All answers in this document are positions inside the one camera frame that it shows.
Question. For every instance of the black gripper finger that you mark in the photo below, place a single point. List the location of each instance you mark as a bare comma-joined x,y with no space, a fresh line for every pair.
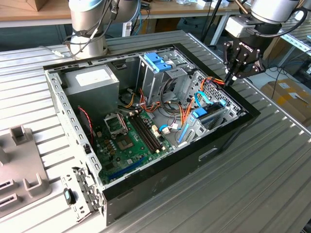
227,52
257,68

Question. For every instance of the hard disk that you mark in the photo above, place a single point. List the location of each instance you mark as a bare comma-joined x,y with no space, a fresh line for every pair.
200,113

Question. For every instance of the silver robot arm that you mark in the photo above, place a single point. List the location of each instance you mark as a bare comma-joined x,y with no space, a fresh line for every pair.
272,9

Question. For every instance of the grey metal disk bay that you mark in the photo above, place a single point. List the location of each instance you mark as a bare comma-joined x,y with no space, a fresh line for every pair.
198,129

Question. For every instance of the black tripod stand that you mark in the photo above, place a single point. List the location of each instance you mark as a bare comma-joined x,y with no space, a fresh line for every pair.
214,14

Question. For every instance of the large brown cardboard box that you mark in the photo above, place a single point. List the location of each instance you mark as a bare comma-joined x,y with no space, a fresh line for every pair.
286,104

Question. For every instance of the small metal tool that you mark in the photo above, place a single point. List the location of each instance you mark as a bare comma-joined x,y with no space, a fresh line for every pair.
301,98

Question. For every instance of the small white box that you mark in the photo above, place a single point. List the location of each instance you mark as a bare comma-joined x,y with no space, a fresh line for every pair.
204,3

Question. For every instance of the blue plastic bay latch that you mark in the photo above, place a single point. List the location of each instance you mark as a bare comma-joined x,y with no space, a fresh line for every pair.
155,61

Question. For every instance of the grey metal drive cage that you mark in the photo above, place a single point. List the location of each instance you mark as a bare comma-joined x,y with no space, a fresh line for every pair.
151,82

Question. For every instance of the white upright device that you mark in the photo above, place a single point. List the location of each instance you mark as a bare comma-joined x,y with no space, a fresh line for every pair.
126,30

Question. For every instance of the black RAM slot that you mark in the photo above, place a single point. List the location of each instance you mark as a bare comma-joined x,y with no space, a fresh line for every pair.
149,132
143,134

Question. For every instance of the thin metal locking lever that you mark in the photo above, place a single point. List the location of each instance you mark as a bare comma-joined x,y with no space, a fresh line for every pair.
124,123

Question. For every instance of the CPU socket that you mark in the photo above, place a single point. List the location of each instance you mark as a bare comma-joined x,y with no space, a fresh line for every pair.
125,143

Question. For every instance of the black open PC case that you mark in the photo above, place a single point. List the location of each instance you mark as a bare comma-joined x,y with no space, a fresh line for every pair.
170,179

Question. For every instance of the grey power supply unit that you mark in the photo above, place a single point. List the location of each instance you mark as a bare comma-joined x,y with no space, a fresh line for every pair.
92,97

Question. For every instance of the green motherboard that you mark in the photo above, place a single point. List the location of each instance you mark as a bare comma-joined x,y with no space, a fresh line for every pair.
131,157

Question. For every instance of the blue expansion slot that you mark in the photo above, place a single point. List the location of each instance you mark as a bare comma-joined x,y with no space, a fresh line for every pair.
126,170

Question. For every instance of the black case fan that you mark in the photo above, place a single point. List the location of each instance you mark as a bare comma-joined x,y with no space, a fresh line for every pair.
83,126

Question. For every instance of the small brown cardboard box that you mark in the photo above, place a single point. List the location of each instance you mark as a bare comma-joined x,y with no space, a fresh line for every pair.
40,3

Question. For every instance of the small black teal device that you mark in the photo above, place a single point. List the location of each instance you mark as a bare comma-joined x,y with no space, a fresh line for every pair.
69,196

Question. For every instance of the grey parts rack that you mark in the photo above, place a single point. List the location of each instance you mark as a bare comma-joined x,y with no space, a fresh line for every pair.
22,157

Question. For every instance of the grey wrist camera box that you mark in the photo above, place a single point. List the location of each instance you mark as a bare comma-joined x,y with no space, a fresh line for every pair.
236,26

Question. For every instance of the wooden desk white frame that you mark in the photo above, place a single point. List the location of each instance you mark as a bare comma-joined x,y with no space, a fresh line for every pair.
184,9
24,13

